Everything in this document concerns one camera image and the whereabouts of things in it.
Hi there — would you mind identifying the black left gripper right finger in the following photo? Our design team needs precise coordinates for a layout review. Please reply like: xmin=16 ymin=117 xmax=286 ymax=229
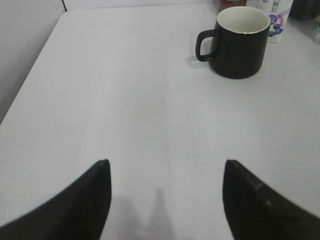
xmin=223 ymin=159 xmax=320 ymax=240

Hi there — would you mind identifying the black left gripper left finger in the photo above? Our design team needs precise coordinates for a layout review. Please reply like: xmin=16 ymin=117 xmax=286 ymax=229
xmin=0 ymin=159 xmax=112 ymax=240

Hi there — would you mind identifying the black ceramic mug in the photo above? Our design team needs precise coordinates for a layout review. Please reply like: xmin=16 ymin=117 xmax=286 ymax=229
xmin=195 ymin=6 xmax=271 ymax=79

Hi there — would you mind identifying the dark blue-grey mug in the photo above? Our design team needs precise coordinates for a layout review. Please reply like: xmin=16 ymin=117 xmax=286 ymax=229
xmin=289 ymin=0 xmax=320 ymax=21

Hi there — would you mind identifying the white blueberry yogurt bottle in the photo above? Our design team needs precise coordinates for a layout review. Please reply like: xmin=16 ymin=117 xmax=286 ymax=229
xmin=256 ymin=0 xmax=293 ymax=43

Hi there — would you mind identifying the brown coffee drink bottle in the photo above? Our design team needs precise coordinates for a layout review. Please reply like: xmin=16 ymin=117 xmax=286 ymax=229
xmin=218 ymin=0 xmax=247 ymax=13

